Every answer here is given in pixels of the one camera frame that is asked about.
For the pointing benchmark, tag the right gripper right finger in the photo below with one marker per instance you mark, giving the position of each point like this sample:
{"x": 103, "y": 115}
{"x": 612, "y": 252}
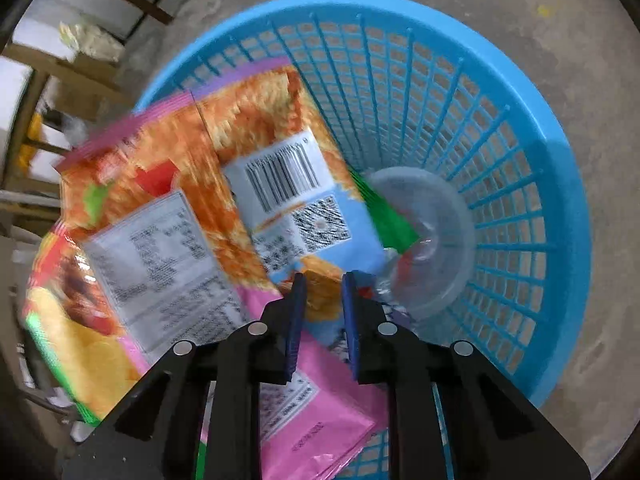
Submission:
{"x": 451, "y": 413}

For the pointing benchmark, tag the green snack wrapper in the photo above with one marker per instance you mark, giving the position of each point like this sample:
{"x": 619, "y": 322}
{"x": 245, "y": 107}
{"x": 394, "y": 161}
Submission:
{"x": 394, "y": 230}

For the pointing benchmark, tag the clear plastic cup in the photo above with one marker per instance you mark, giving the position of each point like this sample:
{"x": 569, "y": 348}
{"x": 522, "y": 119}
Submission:
{"x": 431, "y": 272}

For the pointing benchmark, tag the wooden armchair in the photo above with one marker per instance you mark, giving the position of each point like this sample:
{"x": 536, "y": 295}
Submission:
{"x": 22, "y": 193}

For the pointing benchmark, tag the orange pink snack bag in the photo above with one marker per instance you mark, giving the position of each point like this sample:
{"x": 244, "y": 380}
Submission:
{"x": 262, "y": 173}

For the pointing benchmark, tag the blue mesh trash basket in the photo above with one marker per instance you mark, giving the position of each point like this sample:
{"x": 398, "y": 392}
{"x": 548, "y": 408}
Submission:
{"x": 401, "y": 84}

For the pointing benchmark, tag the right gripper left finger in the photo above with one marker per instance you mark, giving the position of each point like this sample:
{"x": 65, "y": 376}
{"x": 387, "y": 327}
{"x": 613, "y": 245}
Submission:
{"x": 195, "y": 413}

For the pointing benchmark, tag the green yellow chip bag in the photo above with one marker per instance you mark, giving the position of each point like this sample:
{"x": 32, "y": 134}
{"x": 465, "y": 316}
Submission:
{"x": 76, "y": 331}

